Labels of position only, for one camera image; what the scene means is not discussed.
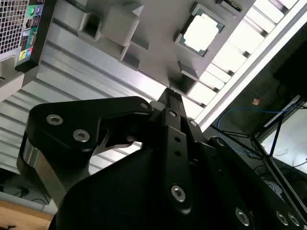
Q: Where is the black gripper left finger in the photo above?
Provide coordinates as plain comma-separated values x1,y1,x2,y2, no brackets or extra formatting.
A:
16,88,195,215

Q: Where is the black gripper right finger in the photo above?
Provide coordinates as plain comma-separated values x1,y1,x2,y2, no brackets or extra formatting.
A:
174,92,306,230

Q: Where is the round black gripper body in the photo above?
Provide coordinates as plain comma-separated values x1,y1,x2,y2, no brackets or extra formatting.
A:
51,143,240,230

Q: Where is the silver green CPU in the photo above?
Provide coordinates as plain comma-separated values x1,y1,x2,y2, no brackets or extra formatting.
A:
178,3,227,57

